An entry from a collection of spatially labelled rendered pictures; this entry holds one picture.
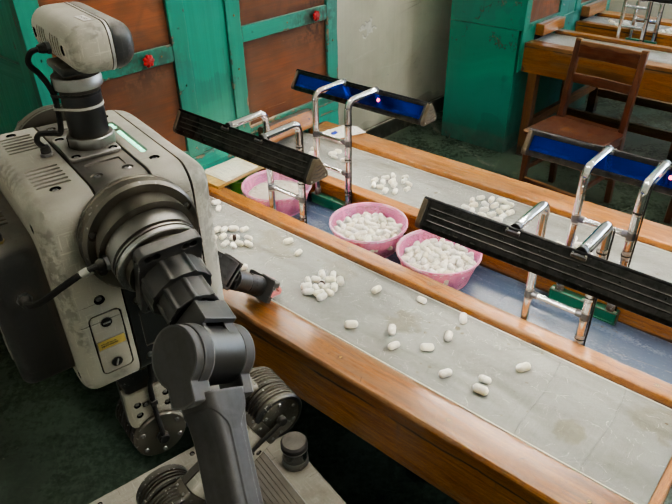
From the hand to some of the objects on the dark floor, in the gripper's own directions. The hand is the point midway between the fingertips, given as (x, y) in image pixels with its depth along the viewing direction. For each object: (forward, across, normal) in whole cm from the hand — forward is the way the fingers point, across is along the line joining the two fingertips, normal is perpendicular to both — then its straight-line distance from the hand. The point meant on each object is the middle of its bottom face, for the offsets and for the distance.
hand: (278, 291), depth 178 cm
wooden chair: (+236, -14, +95) cm, 255 cm away
